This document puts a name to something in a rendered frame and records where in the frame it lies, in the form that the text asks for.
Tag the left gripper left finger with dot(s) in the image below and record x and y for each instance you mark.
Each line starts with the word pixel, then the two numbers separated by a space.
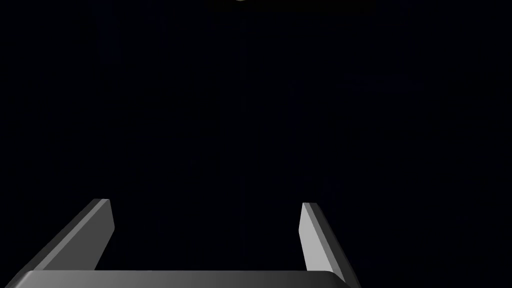
pixel 84 240

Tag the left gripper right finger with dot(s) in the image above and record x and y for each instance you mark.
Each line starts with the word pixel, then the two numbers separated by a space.
pixel 316 240

